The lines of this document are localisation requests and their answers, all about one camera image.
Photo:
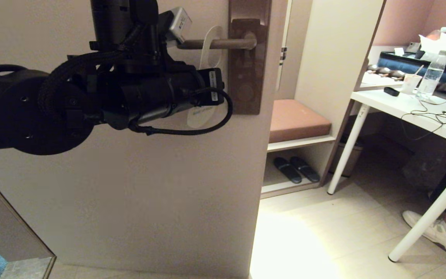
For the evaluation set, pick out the dark round object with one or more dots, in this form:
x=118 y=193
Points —
x=383 y=71
x=397 y=74
x=373 y=68

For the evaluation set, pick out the small black box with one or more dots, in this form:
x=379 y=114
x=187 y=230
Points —
x=391 y=92

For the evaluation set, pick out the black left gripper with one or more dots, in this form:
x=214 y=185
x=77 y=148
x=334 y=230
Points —
x=211 y=87

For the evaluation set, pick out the black slipper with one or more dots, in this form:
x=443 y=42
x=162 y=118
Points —
x=287 y=170
x=304 y=168

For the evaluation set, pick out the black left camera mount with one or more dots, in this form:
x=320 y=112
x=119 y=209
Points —
x=165 y=35

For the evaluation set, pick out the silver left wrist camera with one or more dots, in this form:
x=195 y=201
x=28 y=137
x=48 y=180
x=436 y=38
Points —
x=180 y=23

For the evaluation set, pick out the brown door lock plate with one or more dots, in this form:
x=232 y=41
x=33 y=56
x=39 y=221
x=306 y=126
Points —
x=246 y=85

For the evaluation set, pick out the white and tan sneaker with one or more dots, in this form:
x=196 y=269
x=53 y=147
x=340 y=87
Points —
x=438 y=232

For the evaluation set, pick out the clear plastic water bottle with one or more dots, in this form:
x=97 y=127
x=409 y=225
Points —
x=432 y=77

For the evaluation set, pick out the white bench shelf cabinet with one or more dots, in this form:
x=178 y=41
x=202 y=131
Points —
x=335 y=58

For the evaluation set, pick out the white table with round legs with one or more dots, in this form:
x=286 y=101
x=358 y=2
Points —
x=381 y=101

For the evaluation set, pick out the white topped wall counter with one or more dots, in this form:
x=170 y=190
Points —
x=378 y=79

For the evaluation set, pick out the small white tag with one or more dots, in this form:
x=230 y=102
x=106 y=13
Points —
x=399 y=51

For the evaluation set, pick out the wooden stirring stick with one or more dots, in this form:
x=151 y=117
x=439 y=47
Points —
x=419 y=70

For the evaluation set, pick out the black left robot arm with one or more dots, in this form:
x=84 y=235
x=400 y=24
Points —
x=52 y=108

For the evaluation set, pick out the white paper cup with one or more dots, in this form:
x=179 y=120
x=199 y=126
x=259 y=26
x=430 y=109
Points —
x=410 y=85

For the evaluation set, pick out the grey mottled bag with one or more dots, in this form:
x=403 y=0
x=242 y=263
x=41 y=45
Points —
x=428 y=162

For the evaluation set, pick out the blue and white door hanger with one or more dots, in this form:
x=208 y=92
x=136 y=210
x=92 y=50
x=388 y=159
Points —
x=205 y=54

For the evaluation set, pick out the small grey object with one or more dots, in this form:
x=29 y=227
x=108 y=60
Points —
x=413 y=48

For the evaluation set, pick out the dark blue long tray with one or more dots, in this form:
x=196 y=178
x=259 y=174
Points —
x=401 y=64

